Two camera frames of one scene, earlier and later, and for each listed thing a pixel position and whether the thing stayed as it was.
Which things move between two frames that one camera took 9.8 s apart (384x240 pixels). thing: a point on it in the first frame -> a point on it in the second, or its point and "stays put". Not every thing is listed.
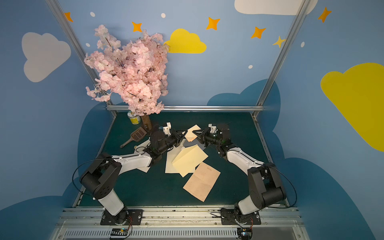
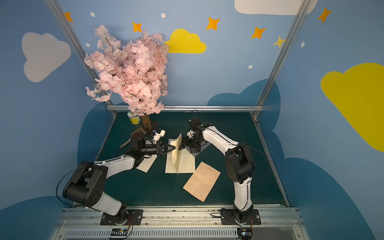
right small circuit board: [245, 233] stays put
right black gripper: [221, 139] -> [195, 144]
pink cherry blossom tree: [136, 73] stays put
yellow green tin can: [135, 119] stays put
